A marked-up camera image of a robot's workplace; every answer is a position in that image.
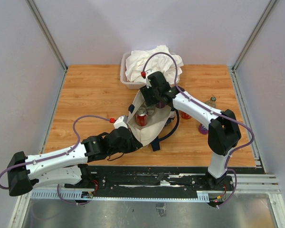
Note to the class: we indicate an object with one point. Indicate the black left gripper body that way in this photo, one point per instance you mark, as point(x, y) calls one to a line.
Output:
point(130, 146)

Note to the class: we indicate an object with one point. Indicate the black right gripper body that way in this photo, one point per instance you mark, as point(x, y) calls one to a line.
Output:
point(151, 96)

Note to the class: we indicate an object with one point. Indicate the purple soda can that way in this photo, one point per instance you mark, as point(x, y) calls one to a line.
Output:
point(160, 105)
point(202, 129)

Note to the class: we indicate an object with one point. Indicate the cream canvas tote bag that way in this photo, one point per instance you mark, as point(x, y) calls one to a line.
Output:
point(155, 124)

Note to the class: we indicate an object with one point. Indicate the red soda can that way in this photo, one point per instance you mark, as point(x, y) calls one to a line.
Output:
point(141, 116)
point(184, 115)

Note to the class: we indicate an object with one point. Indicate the clear glass bottle green cap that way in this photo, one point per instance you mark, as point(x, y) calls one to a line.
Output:
point(211, 103)

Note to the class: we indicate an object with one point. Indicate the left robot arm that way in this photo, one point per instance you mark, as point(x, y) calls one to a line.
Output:
point(65, 166)

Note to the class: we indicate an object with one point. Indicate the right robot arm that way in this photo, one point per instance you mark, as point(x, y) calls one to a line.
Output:
point(222, 126)

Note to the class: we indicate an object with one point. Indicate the white plastic basket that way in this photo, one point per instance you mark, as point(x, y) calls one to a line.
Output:
point(123, 78)

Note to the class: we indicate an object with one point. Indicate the white crumpled cloth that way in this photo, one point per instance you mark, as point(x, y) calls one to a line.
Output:
point(154, 61)

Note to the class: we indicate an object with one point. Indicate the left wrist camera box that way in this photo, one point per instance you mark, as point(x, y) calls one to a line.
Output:
point(119, 122)

